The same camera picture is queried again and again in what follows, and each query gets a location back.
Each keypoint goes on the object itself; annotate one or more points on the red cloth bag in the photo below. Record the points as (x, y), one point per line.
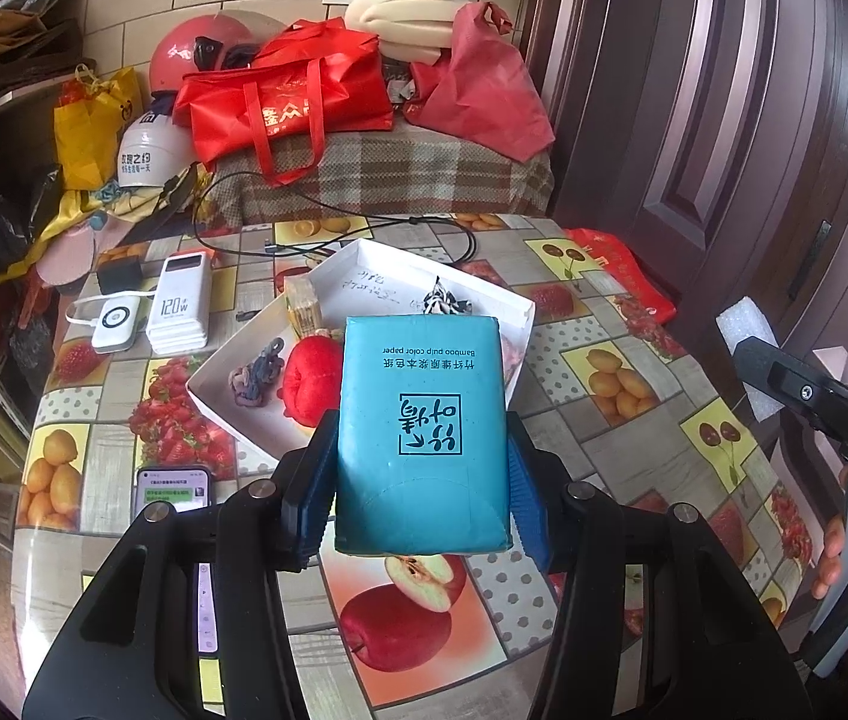
(484, 90)

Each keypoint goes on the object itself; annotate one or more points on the black white scrunchie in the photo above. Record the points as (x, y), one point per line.
(442, 300)

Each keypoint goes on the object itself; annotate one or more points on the white power bank with display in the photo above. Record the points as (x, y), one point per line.
(180, 304)

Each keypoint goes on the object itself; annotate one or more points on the white cardboard box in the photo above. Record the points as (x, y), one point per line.
(379, 277)

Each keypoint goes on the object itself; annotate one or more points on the red printed bag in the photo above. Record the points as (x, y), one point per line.
(626, 274)

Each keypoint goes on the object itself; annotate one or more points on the red helmet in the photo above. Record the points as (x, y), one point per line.
(191, 52)

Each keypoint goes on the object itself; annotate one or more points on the smartphone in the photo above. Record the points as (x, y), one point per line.
(172, 491)

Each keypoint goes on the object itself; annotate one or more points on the red tote bag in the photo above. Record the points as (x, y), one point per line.
(296, 97)

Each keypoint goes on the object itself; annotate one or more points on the yellow cloth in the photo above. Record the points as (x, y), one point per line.
(56, 225)

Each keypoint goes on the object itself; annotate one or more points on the pink hand fan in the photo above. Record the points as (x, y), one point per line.
(67, 259)

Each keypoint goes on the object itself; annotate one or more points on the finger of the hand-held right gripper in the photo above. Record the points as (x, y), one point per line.
(791, 390)

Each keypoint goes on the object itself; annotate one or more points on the cream foam roll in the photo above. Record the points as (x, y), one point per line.
(401, 11)

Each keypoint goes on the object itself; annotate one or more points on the brown paper bag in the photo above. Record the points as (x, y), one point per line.
(11, 45)

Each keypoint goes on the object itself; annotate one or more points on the brown door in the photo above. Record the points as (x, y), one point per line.
(694, 90)

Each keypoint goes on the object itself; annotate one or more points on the black charger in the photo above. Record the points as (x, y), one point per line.
(120, 276)

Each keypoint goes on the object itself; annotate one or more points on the plaid cloth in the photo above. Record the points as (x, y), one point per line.
(409, 172)

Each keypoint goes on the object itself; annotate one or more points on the teal tissue pack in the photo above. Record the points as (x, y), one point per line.
(424, 427)

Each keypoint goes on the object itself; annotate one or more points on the fruit print tablecloth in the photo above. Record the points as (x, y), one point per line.
(619, 390)

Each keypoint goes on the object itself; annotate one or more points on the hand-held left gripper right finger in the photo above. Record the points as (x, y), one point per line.
(527, 499)

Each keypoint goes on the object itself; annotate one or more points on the white helmet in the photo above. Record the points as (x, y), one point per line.
(150, 154)

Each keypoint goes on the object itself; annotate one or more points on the yellow bag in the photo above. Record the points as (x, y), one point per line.
(93, 127)

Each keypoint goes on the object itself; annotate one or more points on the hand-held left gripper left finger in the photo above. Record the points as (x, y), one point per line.
(305, 499)

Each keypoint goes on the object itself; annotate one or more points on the white foam piece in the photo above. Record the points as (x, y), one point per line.
(746, 322)

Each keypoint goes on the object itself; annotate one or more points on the red plush apple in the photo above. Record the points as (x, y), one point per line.
(315, 382)

